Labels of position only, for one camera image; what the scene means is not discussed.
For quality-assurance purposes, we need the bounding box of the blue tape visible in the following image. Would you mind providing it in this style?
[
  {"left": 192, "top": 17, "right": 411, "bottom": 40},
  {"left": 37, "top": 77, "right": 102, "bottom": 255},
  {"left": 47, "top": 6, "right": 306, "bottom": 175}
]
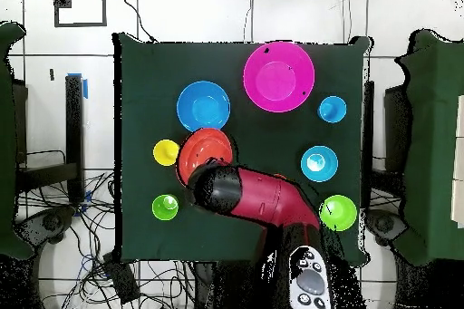
[{"left": 66, "top": 72, "right": 89, "bottom": 100}]

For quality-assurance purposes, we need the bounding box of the green cup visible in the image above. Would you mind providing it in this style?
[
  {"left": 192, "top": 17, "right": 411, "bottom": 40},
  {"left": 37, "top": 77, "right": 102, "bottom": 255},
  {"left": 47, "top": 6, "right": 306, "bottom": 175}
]
[{"left": 150, "top": 193, "right": 179, "bottom": 222}]

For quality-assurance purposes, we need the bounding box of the thin black floor cable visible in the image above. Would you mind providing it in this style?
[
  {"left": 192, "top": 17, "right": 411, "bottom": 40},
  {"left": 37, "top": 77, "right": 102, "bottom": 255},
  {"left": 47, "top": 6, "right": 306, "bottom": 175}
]
[{"left": 118, "top": 0, "right": 158, "bottom": 43}]

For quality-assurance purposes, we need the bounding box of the large pink bowl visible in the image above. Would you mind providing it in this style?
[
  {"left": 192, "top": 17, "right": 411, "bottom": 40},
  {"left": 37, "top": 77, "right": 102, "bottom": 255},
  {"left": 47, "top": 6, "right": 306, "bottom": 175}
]
[{"left": 242, "top": 41, "right": 315, "bottom": 113}]

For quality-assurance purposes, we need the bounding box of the black square floor frame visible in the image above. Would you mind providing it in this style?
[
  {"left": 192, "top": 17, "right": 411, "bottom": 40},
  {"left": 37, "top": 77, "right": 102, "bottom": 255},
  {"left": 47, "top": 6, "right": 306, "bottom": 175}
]
[{"left": 53, "top": 0, "right": 108, "bottom": 28}]

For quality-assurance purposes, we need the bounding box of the bundle of floor cables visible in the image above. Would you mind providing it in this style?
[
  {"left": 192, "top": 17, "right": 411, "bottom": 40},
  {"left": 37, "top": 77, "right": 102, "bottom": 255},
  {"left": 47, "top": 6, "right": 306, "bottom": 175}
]
[{"left": 17, "top": 170, "right": 197, "bottom": 309}]

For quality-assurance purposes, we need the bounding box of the black bench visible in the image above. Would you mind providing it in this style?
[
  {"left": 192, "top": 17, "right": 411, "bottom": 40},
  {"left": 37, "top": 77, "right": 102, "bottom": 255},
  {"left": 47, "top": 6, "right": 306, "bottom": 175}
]
[{"left": 14, "top": 74, "right": 86, "bottom": 203}]

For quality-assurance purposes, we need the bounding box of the yellow cup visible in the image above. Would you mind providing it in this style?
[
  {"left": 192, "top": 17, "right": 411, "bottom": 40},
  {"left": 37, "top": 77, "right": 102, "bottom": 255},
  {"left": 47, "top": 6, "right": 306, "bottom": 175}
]
[{"left": 152, "top": 139, "right": 181, "bottom": 168}]

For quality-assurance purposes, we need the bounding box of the light blue cup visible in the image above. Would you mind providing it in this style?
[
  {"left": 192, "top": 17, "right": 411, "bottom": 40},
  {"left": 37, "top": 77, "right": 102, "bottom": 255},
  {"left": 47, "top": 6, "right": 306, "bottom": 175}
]
[{"left": 317, "top": 95, "right": 348, "bottom": 124}]

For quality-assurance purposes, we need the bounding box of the black box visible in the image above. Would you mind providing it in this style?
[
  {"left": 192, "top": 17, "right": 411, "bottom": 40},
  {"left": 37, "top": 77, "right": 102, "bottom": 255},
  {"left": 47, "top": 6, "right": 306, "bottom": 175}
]
[{"left": 101, "top": 251, "right": 141, "bottom": 305}]

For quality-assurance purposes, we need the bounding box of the large orange bowl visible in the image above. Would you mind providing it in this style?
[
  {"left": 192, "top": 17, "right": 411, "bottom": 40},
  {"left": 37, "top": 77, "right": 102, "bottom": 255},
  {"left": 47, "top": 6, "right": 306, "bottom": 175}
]
[{"left": 176, "top": 127, "right": 234, "bottom": 187}]

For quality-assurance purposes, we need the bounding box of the large blue bowl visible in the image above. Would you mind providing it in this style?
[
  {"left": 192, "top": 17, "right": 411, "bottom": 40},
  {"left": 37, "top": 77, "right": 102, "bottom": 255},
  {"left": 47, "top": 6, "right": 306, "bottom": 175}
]
[{"left": 176, "top": 80, "right": 232, "bottom": 133}]

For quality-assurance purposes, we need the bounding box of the dark green tablecloth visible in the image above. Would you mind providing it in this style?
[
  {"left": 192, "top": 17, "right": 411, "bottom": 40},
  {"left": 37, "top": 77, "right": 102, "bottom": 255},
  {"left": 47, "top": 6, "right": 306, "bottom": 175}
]
[{"left": 113, "top": 32, "right": 371, "bottom": 263}]

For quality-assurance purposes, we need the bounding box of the black office chair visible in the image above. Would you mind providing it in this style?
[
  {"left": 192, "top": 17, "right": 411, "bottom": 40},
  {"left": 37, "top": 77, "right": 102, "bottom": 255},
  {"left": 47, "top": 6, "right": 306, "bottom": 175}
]
[
  {"left": 15, "top": 207, "right": 77, "bottom": 248},
  {"left": 365, "top": 208, "right": 409, "bottom": 246}
]

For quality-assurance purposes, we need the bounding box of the light blue ribbed bowl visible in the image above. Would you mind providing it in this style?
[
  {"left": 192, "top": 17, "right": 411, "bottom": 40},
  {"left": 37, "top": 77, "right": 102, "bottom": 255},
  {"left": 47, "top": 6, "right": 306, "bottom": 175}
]
[{"left": 300, "top": 145, "right": 339, "bottom": 183}]

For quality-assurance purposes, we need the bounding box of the green ribbed bowl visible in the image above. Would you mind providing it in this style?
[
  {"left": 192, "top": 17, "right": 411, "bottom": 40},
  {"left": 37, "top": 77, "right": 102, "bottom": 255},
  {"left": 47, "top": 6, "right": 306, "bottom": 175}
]
[{"left": 318, "top": 194, "right": 358, "bottom": 232}]

